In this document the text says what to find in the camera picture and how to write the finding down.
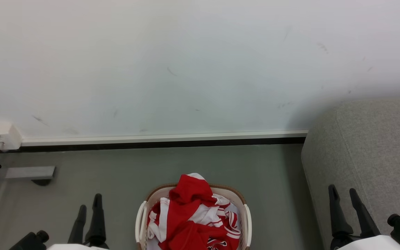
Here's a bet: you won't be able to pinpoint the white wall socket box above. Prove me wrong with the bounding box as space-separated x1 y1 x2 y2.
0 122 23 151

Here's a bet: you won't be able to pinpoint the red and white clothes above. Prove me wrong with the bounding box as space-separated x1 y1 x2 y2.
147 173 242 250

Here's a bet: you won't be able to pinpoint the grey fabric sofa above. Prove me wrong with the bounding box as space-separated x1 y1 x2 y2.
301 98 400 250

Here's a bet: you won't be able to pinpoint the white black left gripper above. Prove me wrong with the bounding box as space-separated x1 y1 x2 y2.
47 193 110 250

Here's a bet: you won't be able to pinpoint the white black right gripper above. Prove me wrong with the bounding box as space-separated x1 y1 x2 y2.
328 184 400 250

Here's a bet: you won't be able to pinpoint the white wall baseboard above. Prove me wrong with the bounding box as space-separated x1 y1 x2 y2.
19 130 308 147

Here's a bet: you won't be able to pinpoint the white laundry basket brown rim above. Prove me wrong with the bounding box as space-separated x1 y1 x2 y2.
135 184 252 250

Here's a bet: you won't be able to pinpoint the grey metal frame leg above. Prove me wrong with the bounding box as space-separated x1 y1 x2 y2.
0 135 56 180

